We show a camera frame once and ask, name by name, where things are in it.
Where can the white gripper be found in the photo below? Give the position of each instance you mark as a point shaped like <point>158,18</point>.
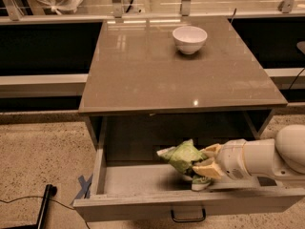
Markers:
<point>231,160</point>

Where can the green jalapeno chip bag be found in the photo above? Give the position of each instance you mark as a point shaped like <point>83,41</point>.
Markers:
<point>183,157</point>

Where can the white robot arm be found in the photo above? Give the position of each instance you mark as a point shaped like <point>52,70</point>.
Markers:
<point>279,158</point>

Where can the grey cabinet with glossy top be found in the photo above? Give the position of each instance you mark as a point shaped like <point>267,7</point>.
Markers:
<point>137,70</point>

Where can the open grey top drawer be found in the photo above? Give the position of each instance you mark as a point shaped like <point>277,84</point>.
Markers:
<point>131,182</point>

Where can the white ceramic bowl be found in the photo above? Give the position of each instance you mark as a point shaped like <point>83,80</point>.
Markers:
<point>189,39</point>

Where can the blue tape cross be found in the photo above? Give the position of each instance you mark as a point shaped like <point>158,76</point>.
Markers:
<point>85,185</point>

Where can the black stand on floor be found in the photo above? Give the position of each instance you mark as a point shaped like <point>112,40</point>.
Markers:
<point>49,193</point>

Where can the black drawer handle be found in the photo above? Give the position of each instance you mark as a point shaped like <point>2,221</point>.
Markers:
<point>188,216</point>

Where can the metal railing post centre-right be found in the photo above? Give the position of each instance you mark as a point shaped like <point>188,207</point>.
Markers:
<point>185,7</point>

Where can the metal railing post centre-left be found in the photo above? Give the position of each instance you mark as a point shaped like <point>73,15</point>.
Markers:
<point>117,8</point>

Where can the metal railing post left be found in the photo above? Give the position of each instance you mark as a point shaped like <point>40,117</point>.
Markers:
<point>13,11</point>

